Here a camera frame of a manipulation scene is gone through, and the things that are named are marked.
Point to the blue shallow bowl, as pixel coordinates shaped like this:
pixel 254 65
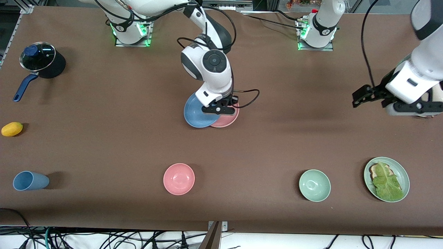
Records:
pixel 195 116

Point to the silver corner bracket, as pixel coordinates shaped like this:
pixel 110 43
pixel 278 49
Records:
pixel 27 9

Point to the small green deep bowl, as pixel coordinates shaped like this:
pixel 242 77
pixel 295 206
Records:
pixel 314 185

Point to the green shallow bowl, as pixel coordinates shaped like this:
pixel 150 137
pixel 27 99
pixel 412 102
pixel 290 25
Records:
pixel 402 173

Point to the aluminium frame profile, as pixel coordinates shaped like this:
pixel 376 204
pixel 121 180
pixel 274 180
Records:
pixel 230 5

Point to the pink shallow bowl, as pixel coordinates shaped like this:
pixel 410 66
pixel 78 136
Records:
pixel 226 121

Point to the small pink deep bowl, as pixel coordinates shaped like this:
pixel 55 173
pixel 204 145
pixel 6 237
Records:
pixel 179 179

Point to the green lettuce leaf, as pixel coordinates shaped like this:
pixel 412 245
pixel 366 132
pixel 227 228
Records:
pixel 387 185

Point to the grey metal bracket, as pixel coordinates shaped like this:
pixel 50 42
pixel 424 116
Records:
pixel 225 226

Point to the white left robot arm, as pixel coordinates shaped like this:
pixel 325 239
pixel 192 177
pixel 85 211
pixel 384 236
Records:
pixel 418 69

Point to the dark metal bar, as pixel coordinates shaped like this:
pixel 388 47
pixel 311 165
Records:
pixel 211 240

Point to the orange artificial flowers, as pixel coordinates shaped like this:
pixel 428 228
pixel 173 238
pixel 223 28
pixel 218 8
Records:
pixel 294 3

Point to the blue plastic cup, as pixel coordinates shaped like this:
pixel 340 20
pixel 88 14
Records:
pixel 31 181

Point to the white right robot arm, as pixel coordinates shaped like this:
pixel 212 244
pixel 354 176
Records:
pixel 211 72

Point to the brown table cover sheet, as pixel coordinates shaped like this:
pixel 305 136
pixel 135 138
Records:
pixel 242 155

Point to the toast bread slice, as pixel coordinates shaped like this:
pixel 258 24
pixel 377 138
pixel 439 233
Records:
pixel 373 169

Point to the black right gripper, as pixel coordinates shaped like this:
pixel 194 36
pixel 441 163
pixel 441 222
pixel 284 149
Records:
pixel 229 101

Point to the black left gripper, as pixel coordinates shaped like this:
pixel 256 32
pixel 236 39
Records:
pixel 380 91

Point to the metal base plate of left arm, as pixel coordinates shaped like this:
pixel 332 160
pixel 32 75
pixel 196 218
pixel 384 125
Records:
pixel 311 49

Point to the metal base plate of right arm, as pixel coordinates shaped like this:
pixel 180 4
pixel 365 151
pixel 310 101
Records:
pixel 121 44

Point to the yellow toy lemon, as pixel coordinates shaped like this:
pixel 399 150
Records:
pixel 12 129

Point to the glass lid with blue knob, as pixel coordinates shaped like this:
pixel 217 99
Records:
pixel 43 58

